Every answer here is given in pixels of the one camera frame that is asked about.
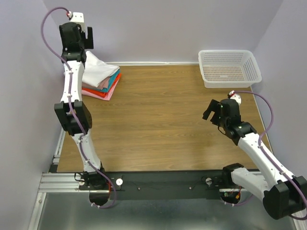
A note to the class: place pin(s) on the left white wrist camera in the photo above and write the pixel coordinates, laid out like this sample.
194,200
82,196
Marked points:
78,18

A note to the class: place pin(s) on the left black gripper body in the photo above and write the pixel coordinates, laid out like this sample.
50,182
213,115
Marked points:
88,43

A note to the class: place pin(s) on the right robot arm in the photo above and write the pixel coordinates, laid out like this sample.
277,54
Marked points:
280,191

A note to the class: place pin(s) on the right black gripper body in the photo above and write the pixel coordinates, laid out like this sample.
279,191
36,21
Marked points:
216,119

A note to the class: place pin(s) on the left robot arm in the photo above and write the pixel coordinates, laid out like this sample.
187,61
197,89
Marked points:
72,113

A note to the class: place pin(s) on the orange folded shirt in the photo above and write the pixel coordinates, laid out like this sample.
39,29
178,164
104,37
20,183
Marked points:
103,94

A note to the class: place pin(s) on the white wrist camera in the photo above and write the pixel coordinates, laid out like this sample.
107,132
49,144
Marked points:
233,95
78,18

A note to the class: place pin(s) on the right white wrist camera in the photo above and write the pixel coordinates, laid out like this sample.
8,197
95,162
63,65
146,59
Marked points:
233,95

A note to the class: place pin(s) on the dusty pink folded shirt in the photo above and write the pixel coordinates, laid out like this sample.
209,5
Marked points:
102,84

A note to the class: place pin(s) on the white plastic basket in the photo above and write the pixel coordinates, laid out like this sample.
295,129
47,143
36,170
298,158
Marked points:
228,68

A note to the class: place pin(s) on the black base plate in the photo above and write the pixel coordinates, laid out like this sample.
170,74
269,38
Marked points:
158,185

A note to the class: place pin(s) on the white t shirt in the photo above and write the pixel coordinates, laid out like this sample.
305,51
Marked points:
97,71

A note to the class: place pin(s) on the teal folded shirt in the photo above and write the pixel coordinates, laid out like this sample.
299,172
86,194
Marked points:
111,82

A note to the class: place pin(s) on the light pink folded shirt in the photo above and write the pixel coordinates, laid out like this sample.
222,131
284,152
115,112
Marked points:
95,96

